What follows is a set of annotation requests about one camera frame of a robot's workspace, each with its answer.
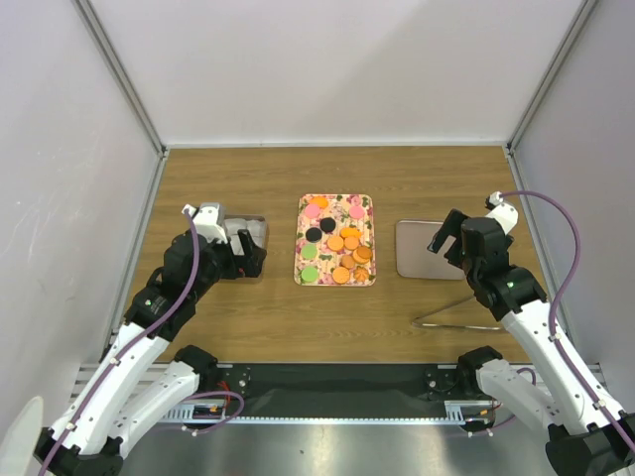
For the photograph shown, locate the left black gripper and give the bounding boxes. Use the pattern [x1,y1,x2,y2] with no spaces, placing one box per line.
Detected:
[189,229,265,299]

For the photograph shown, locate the green cookie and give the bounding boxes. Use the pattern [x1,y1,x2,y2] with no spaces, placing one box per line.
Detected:
[301,243,318,260]
[301,266,319,283]

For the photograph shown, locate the black cookie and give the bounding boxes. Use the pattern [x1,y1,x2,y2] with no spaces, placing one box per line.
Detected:
[319,217,336,233]
[306,227,322,243]

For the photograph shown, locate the metal tongs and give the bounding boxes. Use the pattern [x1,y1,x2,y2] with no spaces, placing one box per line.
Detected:
[411,296,502,332]

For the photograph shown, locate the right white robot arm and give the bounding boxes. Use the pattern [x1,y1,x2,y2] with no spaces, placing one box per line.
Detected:
[428,203,634,475]

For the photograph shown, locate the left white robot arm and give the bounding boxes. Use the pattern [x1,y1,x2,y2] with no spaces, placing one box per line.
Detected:
[34,223,267,475]

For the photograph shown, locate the brown cookie tin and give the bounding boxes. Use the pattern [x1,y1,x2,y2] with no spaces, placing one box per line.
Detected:
[224,214,269,282]

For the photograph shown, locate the brown tin lid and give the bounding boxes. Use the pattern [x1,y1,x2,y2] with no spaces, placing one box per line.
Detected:
[395,219,464,281]

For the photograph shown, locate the pink round cookie left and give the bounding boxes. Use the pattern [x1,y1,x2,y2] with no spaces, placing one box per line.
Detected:
[304,203,321,219]

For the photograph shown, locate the pink round cookie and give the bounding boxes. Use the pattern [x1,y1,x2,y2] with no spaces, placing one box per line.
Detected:
[304,203,321,219]
[349,205,365,220]

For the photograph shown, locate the patterned round biscuit upper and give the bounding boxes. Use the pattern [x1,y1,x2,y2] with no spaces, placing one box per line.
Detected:
[327,236,344,252]

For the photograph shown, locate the patterned round biscuit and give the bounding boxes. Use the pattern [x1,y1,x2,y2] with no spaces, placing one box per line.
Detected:
[327,236,344,252]
[331,267,350,285]

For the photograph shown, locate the floral serving tray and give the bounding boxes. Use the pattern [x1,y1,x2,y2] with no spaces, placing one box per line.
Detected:
[294,193,377,288]

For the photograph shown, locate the orange shell cookie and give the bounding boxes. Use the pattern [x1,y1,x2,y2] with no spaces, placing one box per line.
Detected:
[310,196,328,209]

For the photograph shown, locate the patterned round biscuit lower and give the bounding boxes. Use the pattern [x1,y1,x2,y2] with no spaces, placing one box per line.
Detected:
[331,267,350,285]

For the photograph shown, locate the orange fish cookie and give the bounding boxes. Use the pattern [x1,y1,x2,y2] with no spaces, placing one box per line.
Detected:
[340,227,362,239]

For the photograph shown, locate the pink round cookie right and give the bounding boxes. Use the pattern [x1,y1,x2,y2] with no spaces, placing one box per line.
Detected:
[349,205,365,220]

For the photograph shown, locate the plain orange round cookie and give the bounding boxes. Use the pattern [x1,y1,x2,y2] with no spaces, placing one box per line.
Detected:
[344,236,359,251]

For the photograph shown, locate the orange swirl cookie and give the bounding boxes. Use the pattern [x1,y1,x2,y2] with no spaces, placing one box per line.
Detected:
[352,267,370,283]

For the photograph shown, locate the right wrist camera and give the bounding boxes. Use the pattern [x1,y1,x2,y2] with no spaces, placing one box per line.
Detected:
[485,191,519,235]

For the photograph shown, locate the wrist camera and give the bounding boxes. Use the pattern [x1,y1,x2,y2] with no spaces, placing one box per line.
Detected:
[182,202,229,244]
[485,191,519,235]

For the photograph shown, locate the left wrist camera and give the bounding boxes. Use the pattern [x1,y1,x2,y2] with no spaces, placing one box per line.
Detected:
[182,202,229,244]

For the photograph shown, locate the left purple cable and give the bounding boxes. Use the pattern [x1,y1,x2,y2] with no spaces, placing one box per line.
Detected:
[37,212,246,476]

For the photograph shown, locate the purple cable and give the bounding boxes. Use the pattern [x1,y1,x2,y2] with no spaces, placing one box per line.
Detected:
[37,212,246,476]
[500,190,635,447]

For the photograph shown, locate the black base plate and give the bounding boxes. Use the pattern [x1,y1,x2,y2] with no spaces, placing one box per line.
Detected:
[197,362,502,420]

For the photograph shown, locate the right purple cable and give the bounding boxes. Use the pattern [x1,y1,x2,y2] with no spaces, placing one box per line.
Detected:
[500,190,635,447]

